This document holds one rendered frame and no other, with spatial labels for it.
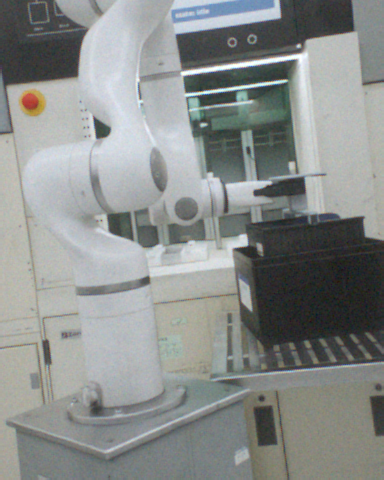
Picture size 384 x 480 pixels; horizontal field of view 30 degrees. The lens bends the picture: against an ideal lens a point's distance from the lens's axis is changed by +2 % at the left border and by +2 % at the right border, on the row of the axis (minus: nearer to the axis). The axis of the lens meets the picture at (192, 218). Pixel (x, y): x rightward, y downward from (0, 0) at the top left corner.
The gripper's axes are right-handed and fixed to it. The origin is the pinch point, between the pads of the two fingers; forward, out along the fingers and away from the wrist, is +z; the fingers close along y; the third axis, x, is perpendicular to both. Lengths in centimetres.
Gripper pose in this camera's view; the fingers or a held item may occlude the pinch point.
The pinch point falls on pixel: (293, 187)
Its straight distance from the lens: 152.9
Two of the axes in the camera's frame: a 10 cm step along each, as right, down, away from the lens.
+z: 9.9, -1.3, 0.8
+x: -1.3, -9.9, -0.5
